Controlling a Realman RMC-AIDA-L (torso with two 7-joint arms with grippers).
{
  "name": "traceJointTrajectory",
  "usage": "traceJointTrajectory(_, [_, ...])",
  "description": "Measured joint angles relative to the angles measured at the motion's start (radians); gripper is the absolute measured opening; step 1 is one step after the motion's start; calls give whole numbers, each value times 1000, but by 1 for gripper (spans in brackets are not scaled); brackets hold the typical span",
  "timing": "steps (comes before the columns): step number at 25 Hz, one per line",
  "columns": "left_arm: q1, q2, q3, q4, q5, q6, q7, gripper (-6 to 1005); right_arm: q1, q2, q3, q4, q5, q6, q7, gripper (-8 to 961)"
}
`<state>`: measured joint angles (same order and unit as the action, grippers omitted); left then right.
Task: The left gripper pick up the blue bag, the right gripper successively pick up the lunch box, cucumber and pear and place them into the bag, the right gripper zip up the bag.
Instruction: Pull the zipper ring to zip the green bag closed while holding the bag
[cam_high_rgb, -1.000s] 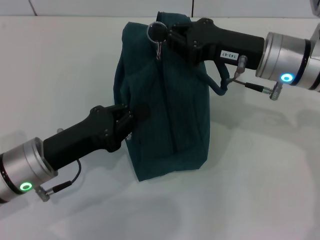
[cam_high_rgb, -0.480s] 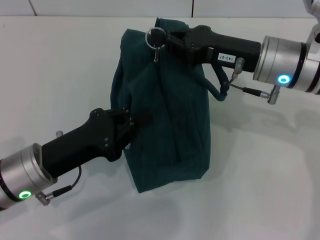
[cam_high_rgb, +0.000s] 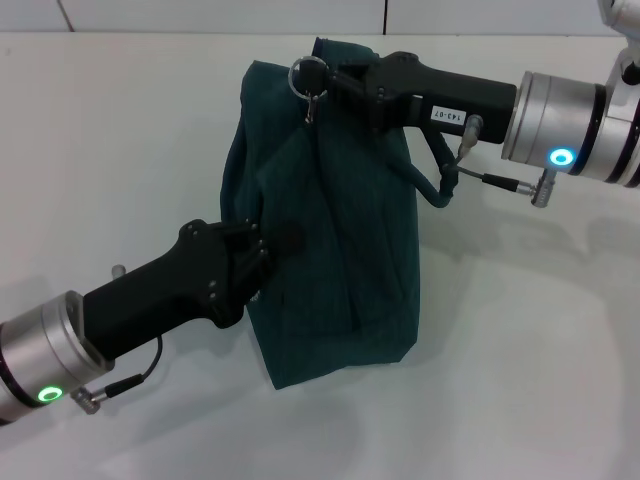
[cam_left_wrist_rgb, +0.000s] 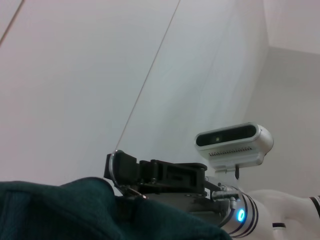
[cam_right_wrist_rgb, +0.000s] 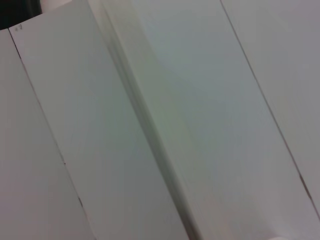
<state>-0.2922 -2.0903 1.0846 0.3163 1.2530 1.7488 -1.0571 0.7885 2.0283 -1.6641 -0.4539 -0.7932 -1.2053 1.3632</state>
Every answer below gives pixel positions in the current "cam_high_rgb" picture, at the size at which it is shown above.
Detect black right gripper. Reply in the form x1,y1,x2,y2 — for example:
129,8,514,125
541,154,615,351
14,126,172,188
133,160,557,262
298,49,519,147

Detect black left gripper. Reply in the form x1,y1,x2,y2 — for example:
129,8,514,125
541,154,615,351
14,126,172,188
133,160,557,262
82,218,307,362

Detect dark teal insulated lunch bag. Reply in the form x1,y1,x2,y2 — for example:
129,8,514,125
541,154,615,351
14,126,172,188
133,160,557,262
222,37,459,392

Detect right arm cable with connector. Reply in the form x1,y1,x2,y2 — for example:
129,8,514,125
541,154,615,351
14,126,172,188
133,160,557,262
439,113,560,208

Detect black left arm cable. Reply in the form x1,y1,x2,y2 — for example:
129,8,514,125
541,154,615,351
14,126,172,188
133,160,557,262
105,337,165,400

